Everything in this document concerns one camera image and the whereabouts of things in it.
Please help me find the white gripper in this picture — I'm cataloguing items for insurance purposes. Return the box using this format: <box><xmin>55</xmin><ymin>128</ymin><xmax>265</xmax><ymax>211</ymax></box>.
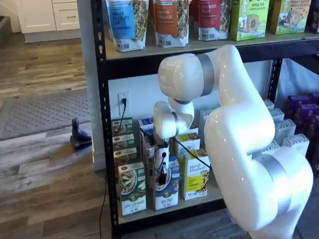
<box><xmin>158</xmin><ymin>144</ymin><xmax>171</xmax><ymax>186</ymax></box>

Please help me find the green cereal box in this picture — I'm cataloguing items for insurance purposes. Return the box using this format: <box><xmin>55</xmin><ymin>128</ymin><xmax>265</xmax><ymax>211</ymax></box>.
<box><xmin>112</xmin><ymin>133</ymin><xmax>135</xmax><ymax>150</ymax></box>
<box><xmin>111</xmin><ymin>117</ymin><xmax>134</xmax><ymax>136</ymax></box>
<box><xmin>118</xmin><ymin>161</ymin><xmax>147</xmax><ymax>217</ymax></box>
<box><xmin>113</xmin><ymin>147</ymin><xmax>138</xmax><ymax>166</ymax></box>

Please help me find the black metal shelf rack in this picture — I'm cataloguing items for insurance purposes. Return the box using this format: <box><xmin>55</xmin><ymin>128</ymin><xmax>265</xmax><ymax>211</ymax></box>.
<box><xmin>90</xmin><ymin>0</ymin><xmax>319</xmax><ymax>235</ymax></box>

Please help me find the purple box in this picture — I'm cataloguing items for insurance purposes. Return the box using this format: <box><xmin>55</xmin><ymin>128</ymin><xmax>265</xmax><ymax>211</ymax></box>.
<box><xmin>308</xmin><ymin>91</ymin><xmax>319</xmax><ymax>105</ymax></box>
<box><xmin>284</xmin><ymin>95</ymin><xmax>311</xmax><ymax>118</ymax></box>
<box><xmin>295</xmin><ymin>104</ymin><xmax>319</xmax><ymax>135</ymax></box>

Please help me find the green apple pie box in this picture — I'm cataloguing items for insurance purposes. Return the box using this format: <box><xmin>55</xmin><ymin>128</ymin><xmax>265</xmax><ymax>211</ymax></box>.
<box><xmin>229</xmin><ymin>0</ymin><xmax>271</xmax><ymax>42</ymax></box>

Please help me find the green peanut butter box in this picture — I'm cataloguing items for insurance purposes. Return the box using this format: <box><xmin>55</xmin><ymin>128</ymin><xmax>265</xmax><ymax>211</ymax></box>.
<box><xmin>270</xmin><ymin>0</ymin><xmax>311</xmax><ymax>35</ymax></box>

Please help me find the dark box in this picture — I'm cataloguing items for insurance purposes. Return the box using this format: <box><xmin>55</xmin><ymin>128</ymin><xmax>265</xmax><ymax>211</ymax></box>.
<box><xmin>308</xmin><ymin>0</ymin><xmax>319</xmax><ymax>33</ymax></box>

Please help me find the purple toy figure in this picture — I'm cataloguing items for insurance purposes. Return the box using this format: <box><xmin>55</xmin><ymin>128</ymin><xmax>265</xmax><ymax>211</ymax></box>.
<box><xmin>70</xmin><ymin>118</ymin><xmax>92</xmax><ymax>150</ymax></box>

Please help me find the grey door mat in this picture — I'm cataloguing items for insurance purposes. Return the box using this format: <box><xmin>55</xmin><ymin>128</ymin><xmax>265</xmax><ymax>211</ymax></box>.
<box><xmin>0</xmin><ymin>89</ymin><xmax>92</xmax><ymax>142</ymax></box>

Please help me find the orange pumpkin granola pouch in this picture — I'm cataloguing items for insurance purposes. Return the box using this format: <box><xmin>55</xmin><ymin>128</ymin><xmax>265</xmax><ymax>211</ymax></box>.
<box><xmin>149</xmin><ymin>0</ymin><xmax>192</xmax><ymax>48</ymax></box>

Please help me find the blue vanilla granola pouch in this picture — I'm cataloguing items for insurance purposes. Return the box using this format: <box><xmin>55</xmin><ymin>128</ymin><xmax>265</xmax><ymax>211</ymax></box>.
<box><xmin>104</xmin><ymin>0</ymin><xmax>150</xmax><ymax>53</ymax></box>

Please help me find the red cranberry granola pouch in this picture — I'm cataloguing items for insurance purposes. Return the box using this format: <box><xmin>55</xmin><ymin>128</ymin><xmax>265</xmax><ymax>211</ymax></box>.
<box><xmin>188</xmin><ymin>0</ymin><xmax>231</xmax><ymax>41</ymax></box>

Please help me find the white cabinet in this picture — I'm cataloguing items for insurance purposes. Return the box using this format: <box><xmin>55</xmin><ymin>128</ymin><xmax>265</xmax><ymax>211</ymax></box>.
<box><xmin>14</xmin><ymin>0</ymin><xmax>82</xmax><ymax>44</ymax></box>

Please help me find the black looped camera cable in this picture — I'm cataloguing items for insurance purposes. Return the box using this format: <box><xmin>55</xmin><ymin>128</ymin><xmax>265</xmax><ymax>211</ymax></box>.
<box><xmin>140</xmin><ymin>128</ymin><xmax>161</xmax><ymax>174</ymax></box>

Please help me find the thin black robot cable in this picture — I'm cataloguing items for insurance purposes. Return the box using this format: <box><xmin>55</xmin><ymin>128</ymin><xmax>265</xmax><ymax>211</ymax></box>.
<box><xmin>173</xmin><ymin>138</ymin><xmax>211</xmax><ymax>160</ymax></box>

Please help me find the white wall outlet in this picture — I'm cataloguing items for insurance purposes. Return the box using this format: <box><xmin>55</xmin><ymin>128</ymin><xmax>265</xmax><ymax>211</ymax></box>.
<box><xmin>117</xmin><ymin>92</ymin><xmax>130</xmax><ymax>117</ymax></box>

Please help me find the black power cable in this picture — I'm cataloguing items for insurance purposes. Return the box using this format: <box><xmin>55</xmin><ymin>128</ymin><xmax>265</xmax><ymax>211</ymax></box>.
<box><xmin>99</xmin><ymin>98</ymin><xmax>128</xmax><ymax>239</ymax></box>

